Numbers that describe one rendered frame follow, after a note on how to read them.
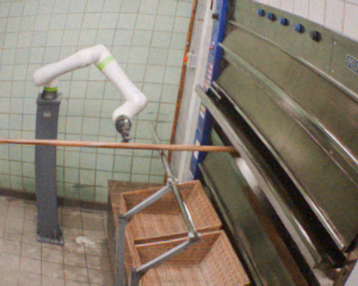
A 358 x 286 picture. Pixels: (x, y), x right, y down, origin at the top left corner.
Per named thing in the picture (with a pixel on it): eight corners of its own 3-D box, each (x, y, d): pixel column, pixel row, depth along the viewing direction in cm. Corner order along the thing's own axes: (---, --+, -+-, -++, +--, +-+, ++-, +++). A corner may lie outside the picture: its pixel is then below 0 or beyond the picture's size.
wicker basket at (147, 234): (192, 215, 312) (199, 179, 302) (212, 260, 262) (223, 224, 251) (118, 212, 300) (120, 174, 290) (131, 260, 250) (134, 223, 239)
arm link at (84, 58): (28, 73, 274) (85, 47, 254) (40, 68, 289) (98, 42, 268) (31, 90, 277) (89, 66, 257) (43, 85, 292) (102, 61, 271)
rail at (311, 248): (195, 86, 281) (198, 87, 282) (314, 263, 120) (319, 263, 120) (196, 83, 281) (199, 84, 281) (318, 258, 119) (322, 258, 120)
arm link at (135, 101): (102, 72, 285) (99, 71, 274) (116, 60, 283) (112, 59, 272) (137, 116, 286) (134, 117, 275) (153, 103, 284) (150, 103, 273)
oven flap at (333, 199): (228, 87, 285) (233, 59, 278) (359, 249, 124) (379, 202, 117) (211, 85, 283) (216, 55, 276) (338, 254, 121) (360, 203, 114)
